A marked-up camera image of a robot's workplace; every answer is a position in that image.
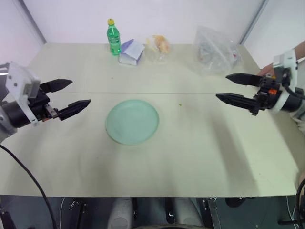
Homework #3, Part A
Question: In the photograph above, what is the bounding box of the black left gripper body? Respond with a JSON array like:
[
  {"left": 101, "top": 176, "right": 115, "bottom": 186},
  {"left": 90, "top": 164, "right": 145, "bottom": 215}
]
[{"left": 28, "top": 88, "right": 60, "bottom": 123}]

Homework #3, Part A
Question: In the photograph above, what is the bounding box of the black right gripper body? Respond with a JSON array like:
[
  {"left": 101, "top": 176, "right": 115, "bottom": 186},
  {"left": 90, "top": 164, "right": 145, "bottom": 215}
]
[{"left": 253, "top": 75, "right": 285, "bottom": 112}]

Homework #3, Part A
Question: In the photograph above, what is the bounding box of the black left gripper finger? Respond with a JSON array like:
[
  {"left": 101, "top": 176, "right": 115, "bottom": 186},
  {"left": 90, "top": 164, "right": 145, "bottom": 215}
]
[
  {"left": 57, "top": 99, "right": 92, "bottom": 121},
  {"left": 40, "top": 79, "right": 73, "bottom": 94}
]

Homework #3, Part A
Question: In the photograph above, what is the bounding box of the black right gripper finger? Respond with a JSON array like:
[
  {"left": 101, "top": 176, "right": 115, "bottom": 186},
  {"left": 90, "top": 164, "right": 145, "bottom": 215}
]
[
  {"left": 225, "top": 73, "right": 262, "bottom": 87},
  {"left": 215, "top": 93, "right": 260, "bottom": 116}
]

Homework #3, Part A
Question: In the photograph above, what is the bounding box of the pale green round plate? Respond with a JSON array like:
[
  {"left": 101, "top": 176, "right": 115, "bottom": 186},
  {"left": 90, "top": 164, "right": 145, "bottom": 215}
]
[{"left": 105, "top": 99, "right": 160, "bottom": 146}]

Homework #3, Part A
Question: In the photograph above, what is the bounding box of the bare person hand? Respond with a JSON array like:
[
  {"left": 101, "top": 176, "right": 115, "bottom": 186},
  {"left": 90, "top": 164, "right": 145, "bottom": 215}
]
[{"left": 258, "top": 62, "right": 275, "bottom": 77}]

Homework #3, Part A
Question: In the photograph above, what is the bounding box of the large clear plastic bag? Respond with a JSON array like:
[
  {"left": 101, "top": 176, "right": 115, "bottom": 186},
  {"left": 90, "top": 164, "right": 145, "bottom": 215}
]
[{"left": 194, "top": 25, "right": 239, "bottom": 77}]

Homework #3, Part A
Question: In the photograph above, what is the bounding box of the green plastic bottle yellow cap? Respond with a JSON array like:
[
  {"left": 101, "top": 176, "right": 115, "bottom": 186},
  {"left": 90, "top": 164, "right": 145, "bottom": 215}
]
[{"left": 106, "top": 18, "right": 122, "bottom": 57}]

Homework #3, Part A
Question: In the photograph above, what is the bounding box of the white purple tissue pack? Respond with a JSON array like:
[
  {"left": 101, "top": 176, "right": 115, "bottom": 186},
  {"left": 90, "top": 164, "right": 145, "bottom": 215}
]
[{"left": 118, "top": 39, "right": 145, "bottom": 66}]

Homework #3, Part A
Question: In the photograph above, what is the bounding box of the small clear bag with food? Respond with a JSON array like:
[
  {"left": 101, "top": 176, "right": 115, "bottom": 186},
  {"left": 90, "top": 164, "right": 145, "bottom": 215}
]
[{"left": 144, "top": 34, "right": 172, "bottom": 63}]

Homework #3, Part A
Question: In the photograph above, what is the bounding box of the dark rounded shape under table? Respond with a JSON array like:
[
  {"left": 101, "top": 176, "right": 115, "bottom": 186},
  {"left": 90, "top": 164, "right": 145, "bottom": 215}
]
[{"left": 224, "top": 197, "right": 254, "bottom": 208}]

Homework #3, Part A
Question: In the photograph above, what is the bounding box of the black clamp under table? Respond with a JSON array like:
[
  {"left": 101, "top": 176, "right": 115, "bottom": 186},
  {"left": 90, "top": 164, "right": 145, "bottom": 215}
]
[{"left": 68, "top": 199, "right": 88, "bottom": 229}]

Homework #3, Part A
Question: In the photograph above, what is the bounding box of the grey rounded shape under table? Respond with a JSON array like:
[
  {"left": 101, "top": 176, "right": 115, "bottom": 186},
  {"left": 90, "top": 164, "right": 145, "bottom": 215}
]
[{"left": 106, "top": 198, "right": 137, "bottom": 229}]

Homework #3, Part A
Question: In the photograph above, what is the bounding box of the metal table leg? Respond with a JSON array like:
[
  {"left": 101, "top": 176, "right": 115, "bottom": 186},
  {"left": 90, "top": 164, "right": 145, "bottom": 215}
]
[{"left": 203, "top": 197, "right": 223, "bottom": 229}]

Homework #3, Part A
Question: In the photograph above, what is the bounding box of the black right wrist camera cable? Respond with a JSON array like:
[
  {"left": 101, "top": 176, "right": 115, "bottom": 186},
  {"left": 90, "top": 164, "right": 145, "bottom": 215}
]
[{"left": 282, "top": 67, "right": 305, "bottom": 98}]

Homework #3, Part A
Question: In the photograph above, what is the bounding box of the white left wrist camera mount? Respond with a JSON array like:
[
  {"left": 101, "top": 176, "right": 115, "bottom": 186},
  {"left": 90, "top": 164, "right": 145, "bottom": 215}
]
[{"left": 4, "top": 62, "right": 41, "bottom": 126}]

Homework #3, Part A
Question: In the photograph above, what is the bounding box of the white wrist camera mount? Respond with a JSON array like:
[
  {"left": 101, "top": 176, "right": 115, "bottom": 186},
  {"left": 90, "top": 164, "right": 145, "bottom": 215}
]
[
  {"left": 272, "top": 48, "right": 302, "bottom": 113},
  {"left": 4, "top": 62, "right": 41, "bottom": 126}
]

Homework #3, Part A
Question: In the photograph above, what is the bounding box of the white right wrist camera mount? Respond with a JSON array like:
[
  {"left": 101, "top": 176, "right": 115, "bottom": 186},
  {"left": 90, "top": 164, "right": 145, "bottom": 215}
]
[{"left": 272, "top": 48, "right": 302, "bottom": 113}]

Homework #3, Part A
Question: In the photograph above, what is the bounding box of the grey metal frame post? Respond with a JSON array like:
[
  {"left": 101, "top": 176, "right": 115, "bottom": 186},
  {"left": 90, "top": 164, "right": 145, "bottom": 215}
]
[
  {"left": 239, "top": 0, "right": 268, "bottom": 46},
  {"left": 17, "top": 0, "right": 46, "bottom": 44}
]

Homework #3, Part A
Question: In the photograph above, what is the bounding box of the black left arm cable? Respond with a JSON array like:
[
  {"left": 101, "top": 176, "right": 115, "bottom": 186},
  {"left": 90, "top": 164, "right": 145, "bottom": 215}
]
[{"left": 0, "top": 144, "right": 59, "bottom": 229}]

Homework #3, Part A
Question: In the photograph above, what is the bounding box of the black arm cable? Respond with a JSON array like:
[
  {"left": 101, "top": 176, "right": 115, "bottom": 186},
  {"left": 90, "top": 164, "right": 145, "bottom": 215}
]
[
  {"left": 295, "top": 178, "right": 305, "bottom": 229},
  {"left": 0, "top": 144, "right": 59, "bottom": 229}
]

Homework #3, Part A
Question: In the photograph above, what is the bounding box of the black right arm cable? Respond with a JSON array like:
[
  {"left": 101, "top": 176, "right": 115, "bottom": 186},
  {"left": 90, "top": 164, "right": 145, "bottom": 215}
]
[{"left": 295, "top": 178, "right": 305, "bottom": 229}]

